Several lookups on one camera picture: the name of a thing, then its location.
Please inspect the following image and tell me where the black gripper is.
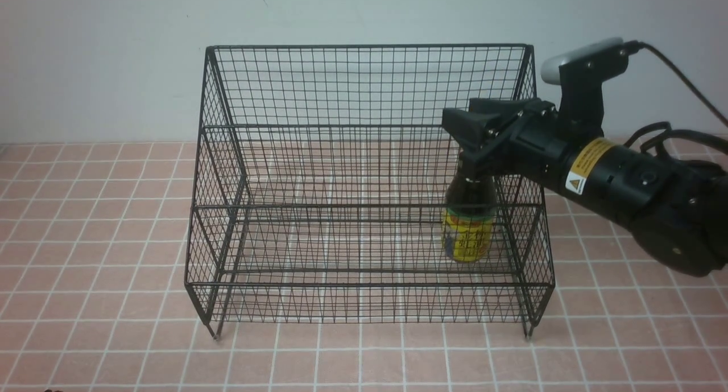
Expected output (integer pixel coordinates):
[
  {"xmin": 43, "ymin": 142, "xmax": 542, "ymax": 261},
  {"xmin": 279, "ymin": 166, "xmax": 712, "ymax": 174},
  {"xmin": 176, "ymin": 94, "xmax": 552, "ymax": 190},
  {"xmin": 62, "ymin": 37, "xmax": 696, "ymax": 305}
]
[{"xmin": 441, "ymin": 97, "xmax": 604, "ymax": 189}]

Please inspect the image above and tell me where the seasoning bottle with yellow cap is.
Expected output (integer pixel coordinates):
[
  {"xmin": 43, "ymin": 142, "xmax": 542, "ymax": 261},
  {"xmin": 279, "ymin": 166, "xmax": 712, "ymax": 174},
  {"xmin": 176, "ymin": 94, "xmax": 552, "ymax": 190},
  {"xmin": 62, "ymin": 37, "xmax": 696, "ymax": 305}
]
[{"xmin": 441, "ymin": 153, "xmax": 498, "ymax": 263}]

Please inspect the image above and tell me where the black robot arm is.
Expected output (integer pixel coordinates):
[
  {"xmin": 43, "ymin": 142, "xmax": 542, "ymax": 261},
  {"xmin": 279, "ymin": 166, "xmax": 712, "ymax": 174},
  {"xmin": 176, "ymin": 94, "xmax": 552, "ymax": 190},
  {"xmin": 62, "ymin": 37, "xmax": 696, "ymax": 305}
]
[{"xmin": 442, "ymin": 98, "xmax": 727, "ymax": 277}]

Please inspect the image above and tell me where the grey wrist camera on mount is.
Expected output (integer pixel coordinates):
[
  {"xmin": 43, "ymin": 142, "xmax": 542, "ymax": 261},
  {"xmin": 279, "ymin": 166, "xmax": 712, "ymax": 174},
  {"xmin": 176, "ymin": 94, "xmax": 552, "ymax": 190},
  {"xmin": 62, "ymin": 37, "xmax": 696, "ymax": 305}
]
[{"xmin": 540, "ymin": 37, "xmax": 629, "ymax": 137}]

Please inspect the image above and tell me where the black wire mesh shelf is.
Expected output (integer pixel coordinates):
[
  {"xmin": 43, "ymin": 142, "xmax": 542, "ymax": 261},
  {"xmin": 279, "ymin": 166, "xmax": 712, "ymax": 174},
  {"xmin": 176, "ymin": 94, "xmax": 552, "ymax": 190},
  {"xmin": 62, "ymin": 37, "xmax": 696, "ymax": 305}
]
[{"xmin": 184, "ymin": 44, "xmax": 556, "ymax": 339}]

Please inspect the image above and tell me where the black camera cable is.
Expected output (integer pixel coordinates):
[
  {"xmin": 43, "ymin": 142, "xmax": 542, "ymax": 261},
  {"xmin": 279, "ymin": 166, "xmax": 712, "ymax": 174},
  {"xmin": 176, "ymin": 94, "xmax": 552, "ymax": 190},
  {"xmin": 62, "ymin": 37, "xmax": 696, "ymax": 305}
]
[{"xmin": 626, "ymin": 40, "xmax": 728, "ymax": 154}]

